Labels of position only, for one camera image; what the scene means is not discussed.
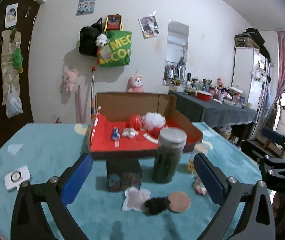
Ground cream knitted scrunchie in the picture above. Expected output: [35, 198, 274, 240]
[192, 175, 207, 196]

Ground round tan powder puff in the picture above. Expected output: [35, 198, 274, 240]
[167, 191, 191, 213]

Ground black fluffy scrunchie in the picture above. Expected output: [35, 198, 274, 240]
[144, 197, 170, 215]

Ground white tissue cloth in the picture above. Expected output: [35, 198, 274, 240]
[122, 186, 151, 212]

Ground white mesh bath pouf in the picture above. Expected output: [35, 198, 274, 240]
[141, 112, 166, 131]

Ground red knobbly bath sponge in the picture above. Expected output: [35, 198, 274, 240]
[126, 115, 142, 131]

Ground white fluffy plush hair clip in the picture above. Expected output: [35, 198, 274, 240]
[121, 128, 139, 139]

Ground white power bank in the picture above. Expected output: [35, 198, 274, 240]
[4, 165, 31, 191]

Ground small glass jar yellow beads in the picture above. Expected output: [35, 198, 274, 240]
[186, 143, 209, 175]

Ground table with grey cloth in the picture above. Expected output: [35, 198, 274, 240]
[169, 90, 257, 140]

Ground teal table cloth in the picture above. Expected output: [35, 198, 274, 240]
[0, 122, 261, 239]

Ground red bowl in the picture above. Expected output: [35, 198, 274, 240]
[196, 90, 212, 101]

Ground white wardrobe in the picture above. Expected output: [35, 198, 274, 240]
[231, 47, 268, 111]

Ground dark glass jar metal lid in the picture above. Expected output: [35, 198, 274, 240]
[152, 127, 187, 184]

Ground colourful beauty cream box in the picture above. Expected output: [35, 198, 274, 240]
[106, 159, 142, 192]

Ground suitcase on wardrobe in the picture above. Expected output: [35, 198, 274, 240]
[234, 33, 260, 50]

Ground white plastic bag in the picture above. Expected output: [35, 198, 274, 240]
[6, 84, 23, 118]

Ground cardboard box red lining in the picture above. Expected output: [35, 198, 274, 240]
[88, 92, 203, 160]

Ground pink plush behind box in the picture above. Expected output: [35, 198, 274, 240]
[127, 75, 143, 93]

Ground green plush on door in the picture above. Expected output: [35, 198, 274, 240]
[12, 48, 24, 74]

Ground green tote bag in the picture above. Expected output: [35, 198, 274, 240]
[97, 16, 132, 68]

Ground hanging beige door organizer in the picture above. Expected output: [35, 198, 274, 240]
[1, 30, 21, 105]

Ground red framed picture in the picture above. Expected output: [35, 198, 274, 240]
[106, 14, 121, 31]

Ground wall mirror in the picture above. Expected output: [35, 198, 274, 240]
[162, 20, 189, 86]

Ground mop handle orange tip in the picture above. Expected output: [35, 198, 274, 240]
[90, 67, 96, 121]

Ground pink plush on wall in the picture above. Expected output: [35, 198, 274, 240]
[62, 68, 78, 92]

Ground photo collage on wall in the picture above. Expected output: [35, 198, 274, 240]
[138, 16, 159, 39]

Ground white plush keychain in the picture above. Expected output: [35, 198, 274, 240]
[96, 34, 109, 47]

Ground black backpack on wall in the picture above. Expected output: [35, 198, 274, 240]
[78, 18, 102, 57]

